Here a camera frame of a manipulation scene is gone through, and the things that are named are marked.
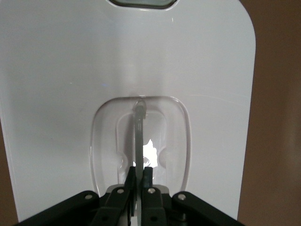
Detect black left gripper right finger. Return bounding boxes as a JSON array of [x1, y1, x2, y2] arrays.
[[141, 166, 169, 226]]

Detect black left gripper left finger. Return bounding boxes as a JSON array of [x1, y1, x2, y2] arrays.
[[89, 166, 137, 226]]

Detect white box lid grey latches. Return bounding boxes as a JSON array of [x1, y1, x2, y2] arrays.
[[0, 0, 257, 226]]

